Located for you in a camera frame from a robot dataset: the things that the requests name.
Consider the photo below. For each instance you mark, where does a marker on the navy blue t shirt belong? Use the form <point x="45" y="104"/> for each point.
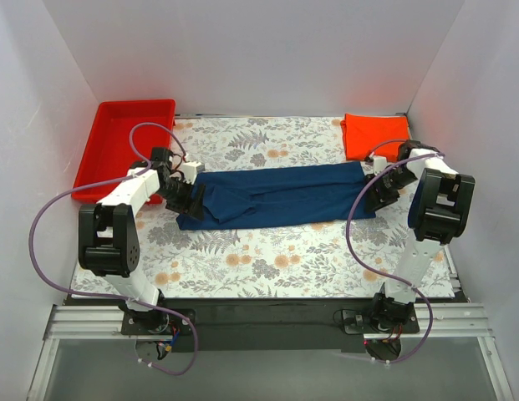
<point x="267" y="198"/>

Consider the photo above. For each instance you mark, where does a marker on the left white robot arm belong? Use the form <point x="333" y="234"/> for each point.
<point x="109" y="246"/>

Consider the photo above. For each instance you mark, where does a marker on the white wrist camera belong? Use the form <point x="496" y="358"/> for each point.
<point x="189" y="171"/>
<point x="376" y="163"/>

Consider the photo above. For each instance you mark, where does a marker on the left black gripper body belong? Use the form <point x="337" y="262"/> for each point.
<point x="185" y="200"/>

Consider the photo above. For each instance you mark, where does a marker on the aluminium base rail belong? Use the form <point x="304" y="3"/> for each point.
<point x="85" y="322"/>

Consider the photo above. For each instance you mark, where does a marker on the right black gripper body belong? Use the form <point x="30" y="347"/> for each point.
<point x="379" y="193"/>

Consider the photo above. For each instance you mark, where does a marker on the folded orange t shirt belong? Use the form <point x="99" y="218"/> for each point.
<point x="381" y="135"/>

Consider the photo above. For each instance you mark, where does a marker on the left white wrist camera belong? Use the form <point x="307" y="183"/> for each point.
<point x="189" y="171"/>

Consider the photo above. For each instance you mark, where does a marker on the floral patterned table mat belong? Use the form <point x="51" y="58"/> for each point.
<point x="328" y="259"/>

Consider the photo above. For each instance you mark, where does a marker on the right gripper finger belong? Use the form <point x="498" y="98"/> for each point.
<point x="373" y="203"/>
<point x="371" y="184"/>

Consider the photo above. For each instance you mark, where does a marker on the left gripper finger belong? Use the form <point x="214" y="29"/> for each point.
<point x="196" y="207"/>
<point x="178" y="207"/>

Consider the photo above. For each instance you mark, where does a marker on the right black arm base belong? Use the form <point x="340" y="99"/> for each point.
<point x="360" y="321"/>

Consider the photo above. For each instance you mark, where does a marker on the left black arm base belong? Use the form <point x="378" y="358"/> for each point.
<point x="153" y="322"/>

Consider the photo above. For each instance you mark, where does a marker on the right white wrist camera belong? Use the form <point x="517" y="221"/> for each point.
<point x="376" y="163"/>

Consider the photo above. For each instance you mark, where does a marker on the red plastic tray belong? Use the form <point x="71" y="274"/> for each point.
<point x="107" y="154"/>

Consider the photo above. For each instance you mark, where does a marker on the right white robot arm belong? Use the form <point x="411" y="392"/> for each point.
<point x="438" y="212"/>

